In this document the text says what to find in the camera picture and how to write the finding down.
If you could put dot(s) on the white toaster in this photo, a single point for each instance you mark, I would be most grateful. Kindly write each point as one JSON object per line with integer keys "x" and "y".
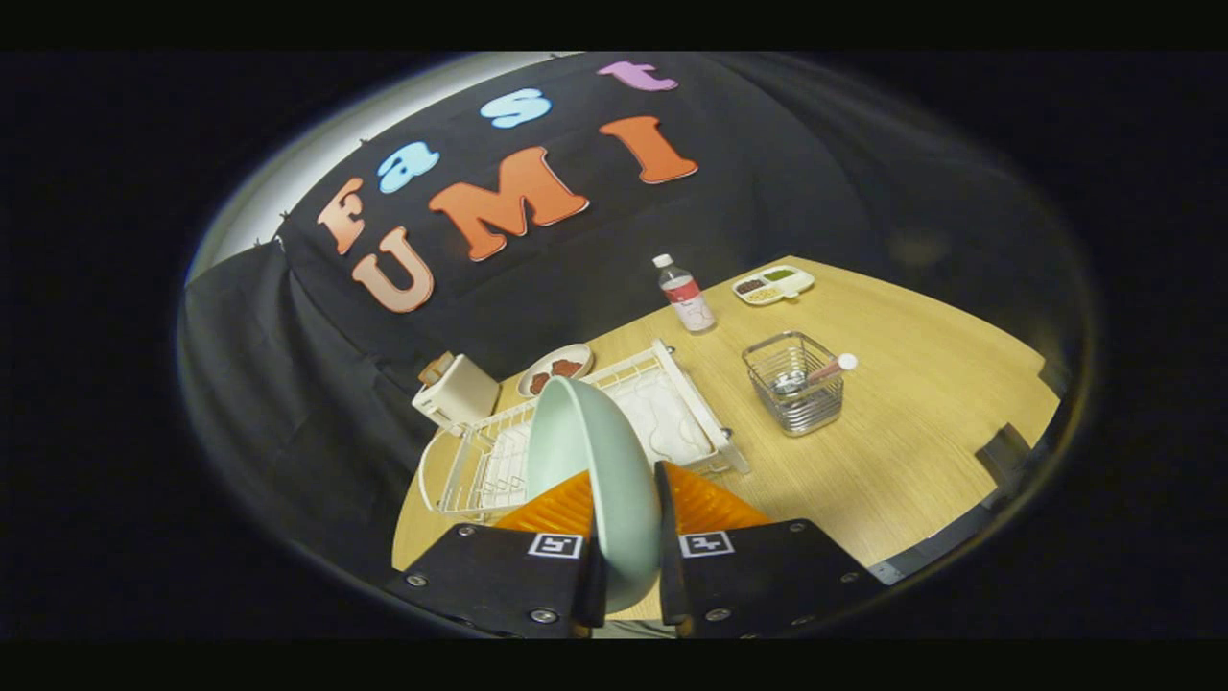
{"x": 465, "y": 393}

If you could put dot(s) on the small plate with red food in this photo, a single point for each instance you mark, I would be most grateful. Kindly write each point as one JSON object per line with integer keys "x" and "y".
{"x": 556, "y": 369}

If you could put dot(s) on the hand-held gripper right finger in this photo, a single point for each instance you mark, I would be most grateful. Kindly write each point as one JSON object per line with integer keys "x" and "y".
{"x": 669, "y": 557}

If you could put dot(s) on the light green plate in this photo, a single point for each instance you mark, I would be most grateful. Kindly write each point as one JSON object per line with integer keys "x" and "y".
{"x": 614, "y": 509}

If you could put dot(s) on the clear bottle with red label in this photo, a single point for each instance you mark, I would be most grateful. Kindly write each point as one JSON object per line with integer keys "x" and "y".
{"x": 689, "y": 302}

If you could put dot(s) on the dark block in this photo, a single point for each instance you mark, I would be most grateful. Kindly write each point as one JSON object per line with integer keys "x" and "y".
{"x": 1004, "y": 456}

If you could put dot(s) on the black backdrop cloth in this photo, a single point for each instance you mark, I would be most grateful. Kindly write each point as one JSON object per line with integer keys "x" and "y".
{"x": 815, "y": 192}

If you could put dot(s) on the white divided food tray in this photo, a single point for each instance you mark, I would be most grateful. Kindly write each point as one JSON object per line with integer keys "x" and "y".
{"x": 772, "y": 286}

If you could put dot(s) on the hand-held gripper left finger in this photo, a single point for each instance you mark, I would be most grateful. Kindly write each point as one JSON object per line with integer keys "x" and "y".
{"x": 499, "y": 576}

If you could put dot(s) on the toast slices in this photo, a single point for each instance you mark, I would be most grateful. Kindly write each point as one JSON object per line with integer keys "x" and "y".
{"x": 436, "y": 368}

